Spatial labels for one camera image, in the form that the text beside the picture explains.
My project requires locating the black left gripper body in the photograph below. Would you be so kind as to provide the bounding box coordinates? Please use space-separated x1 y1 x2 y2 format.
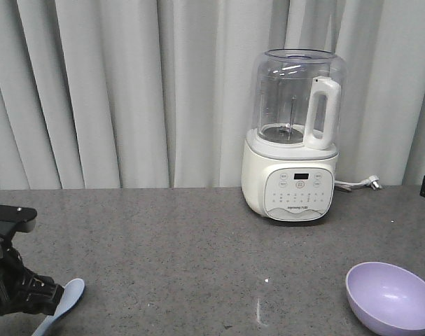
0 235 40 315

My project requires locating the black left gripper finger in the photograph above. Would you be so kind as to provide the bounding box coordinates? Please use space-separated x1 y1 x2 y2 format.
29 275 64 316

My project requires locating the light blue plastic spoon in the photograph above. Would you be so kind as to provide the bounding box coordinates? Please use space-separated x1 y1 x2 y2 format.
32 278 85 336

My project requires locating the purple plastic bowl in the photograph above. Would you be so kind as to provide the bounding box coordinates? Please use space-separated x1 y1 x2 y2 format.
345 262 425 335

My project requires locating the grey pleated curtain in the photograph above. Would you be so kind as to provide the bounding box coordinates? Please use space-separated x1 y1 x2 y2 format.
0 1 425 190

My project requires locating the white blender with clear jar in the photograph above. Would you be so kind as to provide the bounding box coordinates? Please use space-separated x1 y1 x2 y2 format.
241 49 346 222

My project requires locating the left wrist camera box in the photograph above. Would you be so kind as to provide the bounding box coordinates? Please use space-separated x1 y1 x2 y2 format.
0 204 37 235

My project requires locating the white blender power cable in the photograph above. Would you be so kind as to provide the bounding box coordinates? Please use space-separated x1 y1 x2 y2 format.
333 176 383 193

